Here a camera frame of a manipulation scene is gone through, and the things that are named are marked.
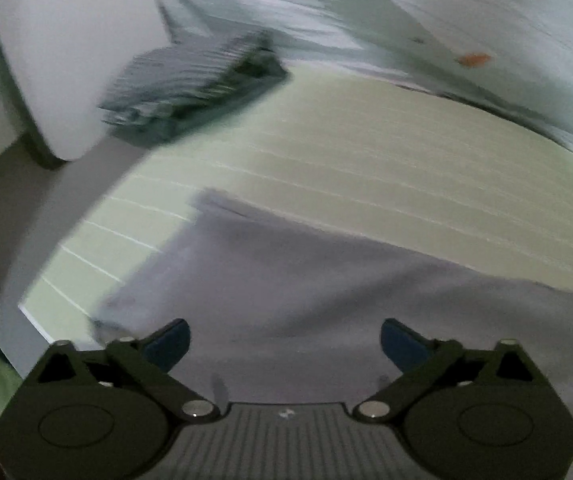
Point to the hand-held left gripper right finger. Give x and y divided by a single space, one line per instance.
402 346

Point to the light green gridded mat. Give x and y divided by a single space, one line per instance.
366 160

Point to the pale blue carrot print blanket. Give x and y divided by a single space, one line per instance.
356 5

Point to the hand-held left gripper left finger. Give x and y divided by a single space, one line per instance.
169 344

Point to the folded dark grey towels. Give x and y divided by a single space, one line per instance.
236 87

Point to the grey pants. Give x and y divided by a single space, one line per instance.
316 300

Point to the grey folded garment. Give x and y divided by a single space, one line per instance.
176 72

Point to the white furniture panel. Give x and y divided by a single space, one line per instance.
76 45

